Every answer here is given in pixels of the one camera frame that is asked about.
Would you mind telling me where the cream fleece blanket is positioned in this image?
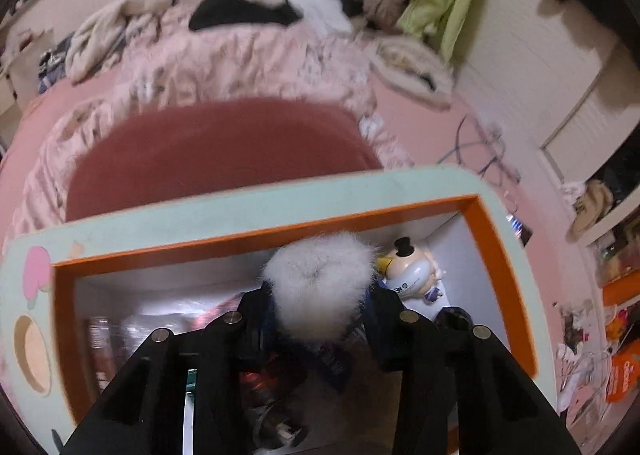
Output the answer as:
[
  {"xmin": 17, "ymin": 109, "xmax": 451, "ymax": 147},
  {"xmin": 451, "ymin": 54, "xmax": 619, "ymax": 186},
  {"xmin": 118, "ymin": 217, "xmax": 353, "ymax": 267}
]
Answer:
[{"xmin": 65, "ymin": 0, "xmax": 175, "ymax": 84}]

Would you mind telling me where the penguin figurine keychain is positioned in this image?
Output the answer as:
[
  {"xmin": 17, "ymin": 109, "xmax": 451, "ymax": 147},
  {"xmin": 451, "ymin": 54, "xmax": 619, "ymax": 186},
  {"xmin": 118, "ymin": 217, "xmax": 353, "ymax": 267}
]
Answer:
[{"xmin": 375, "ymin": 236, "xmax": 445, "ymax": 305}]

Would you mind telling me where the dark red cushion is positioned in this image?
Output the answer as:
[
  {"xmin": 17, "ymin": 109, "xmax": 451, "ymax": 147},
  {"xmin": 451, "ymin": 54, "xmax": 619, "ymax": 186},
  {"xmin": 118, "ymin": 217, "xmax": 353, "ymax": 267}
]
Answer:
[{"xmin": 66, "ymin": 98, "xmax": 382, "ymax": 221}]

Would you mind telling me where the white fluffy scrunchie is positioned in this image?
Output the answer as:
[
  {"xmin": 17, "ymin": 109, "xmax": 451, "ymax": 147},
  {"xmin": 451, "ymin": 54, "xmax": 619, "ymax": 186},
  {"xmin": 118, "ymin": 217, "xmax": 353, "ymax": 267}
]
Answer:
[{"xmin": 262, "ymin": 232, "xmax": 376, "ymax": 343}]

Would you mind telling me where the orange cardboard box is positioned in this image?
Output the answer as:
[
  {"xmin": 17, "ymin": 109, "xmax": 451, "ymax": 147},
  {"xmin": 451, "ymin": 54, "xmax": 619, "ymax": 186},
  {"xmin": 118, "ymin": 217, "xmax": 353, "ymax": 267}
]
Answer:
[{"xmin": 53, "ymin": 195, "xmax": 544, "ymax": 454}]

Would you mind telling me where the black clothing pile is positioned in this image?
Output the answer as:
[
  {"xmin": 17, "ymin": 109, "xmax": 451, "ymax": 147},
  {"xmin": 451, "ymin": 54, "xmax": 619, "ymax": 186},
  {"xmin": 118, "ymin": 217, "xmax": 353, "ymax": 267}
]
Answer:
[{"xmin": 188, "ymin": 0, "xmax": 302, "ymax": 32}]

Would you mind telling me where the beige garment on bed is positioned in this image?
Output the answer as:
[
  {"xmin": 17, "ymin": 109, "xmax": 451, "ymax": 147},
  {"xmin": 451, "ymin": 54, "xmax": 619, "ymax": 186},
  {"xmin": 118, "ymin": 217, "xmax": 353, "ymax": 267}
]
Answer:
[{"xmin": 366, "ymin": 36, "xmax": 454, "ymax": 111}]

